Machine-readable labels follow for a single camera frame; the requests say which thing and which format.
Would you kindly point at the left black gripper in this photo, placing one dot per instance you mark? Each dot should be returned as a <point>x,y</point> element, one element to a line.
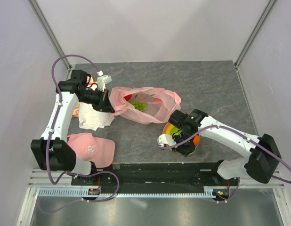
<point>104,104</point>

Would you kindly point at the green fake grapes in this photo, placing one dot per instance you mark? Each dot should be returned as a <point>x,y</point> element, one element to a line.
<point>139,105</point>

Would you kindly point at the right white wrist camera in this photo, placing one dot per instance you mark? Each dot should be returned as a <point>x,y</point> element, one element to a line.
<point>164,141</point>

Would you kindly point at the pink plate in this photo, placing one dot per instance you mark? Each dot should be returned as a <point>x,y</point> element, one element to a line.
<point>164,127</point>

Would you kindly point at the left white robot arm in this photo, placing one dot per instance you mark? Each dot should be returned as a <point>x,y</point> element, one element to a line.
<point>51,151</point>

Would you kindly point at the left aluminium frame post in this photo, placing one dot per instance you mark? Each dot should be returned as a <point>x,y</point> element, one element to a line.
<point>46,26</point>

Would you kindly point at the green fake apple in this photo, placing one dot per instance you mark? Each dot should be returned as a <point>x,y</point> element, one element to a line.
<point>174,130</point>

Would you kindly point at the fake orange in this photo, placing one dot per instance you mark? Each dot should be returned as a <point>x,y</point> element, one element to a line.
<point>196,142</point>

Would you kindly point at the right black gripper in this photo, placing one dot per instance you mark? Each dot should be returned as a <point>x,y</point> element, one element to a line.
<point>185,151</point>

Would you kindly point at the yellow fake banana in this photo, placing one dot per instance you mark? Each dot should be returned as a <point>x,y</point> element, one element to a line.
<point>167,129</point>

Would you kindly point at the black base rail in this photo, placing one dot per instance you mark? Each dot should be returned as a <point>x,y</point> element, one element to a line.
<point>187,173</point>

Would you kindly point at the floral orange cloth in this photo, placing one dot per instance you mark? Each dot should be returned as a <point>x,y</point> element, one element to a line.
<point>90,84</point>

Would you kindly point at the white cloth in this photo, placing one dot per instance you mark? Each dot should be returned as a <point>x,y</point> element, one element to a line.
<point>91,119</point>

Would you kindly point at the aluminium frame post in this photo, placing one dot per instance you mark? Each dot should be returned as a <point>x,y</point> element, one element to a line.
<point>255,31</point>
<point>46,26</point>

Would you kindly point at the red fake fruit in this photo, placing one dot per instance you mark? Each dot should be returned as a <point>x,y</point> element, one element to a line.
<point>128,97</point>

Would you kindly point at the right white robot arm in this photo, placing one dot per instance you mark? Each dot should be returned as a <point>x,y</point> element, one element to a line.
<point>260,155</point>

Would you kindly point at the grey cable duct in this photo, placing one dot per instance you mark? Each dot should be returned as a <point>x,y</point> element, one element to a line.
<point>94,193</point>

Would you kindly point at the right aluminium frame post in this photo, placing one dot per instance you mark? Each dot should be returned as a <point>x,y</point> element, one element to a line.
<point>255,31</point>

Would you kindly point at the pink baseball cap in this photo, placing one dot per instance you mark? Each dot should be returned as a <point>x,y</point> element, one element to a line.
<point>100,151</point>

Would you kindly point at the pink plastic bag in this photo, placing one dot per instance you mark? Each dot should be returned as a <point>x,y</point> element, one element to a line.
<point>161,103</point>

